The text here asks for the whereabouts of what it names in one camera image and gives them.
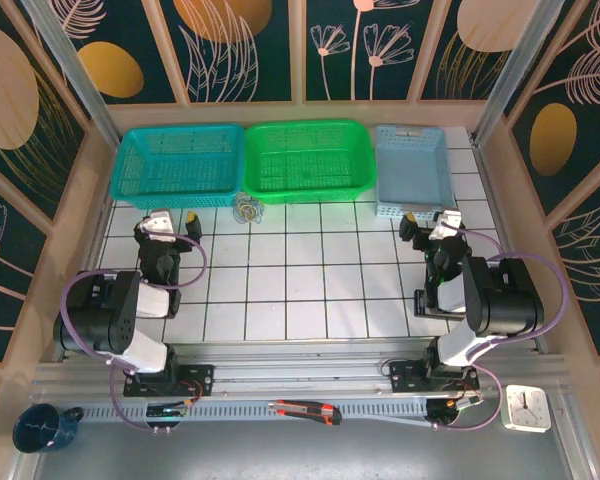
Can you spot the red and black utility knife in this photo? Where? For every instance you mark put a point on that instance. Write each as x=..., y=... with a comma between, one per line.
x=305, y=410

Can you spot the dark blue mug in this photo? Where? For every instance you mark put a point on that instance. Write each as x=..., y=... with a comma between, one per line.
x=35, y=430

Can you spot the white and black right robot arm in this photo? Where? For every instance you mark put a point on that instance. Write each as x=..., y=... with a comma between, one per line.
x=505, y=300

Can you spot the light blue plastic basket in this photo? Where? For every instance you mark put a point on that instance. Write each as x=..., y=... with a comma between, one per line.
x=410, y=170

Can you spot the green plastic basket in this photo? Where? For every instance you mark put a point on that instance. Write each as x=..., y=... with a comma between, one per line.
x=305, y=165

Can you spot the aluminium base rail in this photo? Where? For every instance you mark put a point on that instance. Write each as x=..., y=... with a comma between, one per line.
x=300, y=375

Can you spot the teal plastic basket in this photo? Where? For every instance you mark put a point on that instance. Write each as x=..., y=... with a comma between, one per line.
x=180, y=165

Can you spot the small circuit board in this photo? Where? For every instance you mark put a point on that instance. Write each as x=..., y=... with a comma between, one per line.
x=445, y=410
x=167, y=411

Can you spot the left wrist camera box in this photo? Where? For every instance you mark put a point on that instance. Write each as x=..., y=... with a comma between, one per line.
x=157, y=221

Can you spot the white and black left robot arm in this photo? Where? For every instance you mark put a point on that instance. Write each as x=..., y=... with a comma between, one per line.
x=105, y=310

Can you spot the white square clock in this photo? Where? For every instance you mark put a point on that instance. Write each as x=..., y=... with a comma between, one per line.
x=525, y=407

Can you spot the aluminium frame post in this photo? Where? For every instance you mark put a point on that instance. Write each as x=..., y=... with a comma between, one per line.
x=518, y=65
x=68, y=65

